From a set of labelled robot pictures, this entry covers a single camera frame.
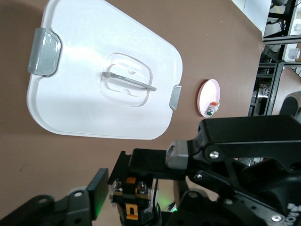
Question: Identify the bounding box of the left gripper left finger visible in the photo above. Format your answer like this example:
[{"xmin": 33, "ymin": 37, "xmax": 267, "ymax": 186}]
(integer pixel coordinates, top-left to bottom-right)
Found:
[{"xmin": 0, "ymin": 168, "xmax": 110, "ymax": 226}]

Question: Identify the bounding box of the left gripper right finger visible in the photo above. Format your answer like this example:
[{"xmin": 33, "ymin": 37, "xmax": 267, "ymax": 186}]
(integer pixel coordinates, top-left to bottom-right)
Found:
[{"xmin": 162, "ymin": 179, "xmax": 267, "ymax": 226}]

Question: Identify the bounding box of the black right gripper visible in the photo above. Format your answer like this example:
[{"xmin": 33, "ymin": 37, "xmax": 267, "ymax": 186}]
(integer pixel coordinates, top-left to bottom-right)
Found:
[{"xmin": 110, "ymin": 114, "xmax": 301, "ymax": 226}]

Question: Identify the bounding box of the black and orange switch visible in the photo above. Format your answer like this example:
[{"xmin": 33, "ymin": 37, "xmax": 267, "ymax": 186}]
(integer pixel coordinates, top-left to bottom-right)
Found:
[{"xmin": 108, "ymin": 176, "xmax": 163, "ymax": 223}]

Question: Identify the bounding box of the white lidded storage box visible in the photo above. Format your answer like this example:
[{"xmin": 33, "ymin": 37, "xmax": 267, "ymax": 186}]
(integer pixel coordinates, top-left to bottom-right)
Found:
[{"xmin": 27, "ymin": 0, "xmax": 184, "ymax": 141}]

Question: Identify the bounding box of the small white orange toy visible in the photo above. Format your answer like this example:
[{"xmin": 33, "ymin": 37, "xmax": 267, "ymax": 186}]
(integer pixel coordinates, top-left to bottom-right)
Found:
[{"xmin": 204, "ymin": 101, "xmax": 221, "ymax": 117}]

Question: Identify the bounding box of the pink round plate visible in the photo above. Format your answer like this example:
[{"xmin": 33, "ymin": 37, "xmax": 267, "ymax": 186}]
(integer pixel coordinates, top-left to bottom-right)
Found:
[{"xmin": 194, "ymin": 79, "xmax": 222, "ymax": 118}]

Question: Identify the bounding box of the black metal frame rack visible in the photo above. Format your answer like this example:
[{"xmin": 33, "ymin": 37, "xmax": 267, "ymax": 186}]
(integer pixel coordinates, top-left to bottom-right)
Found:
[{"xmin": 249, "ymin": 0, "xmax": 301, "ymax": 117}]

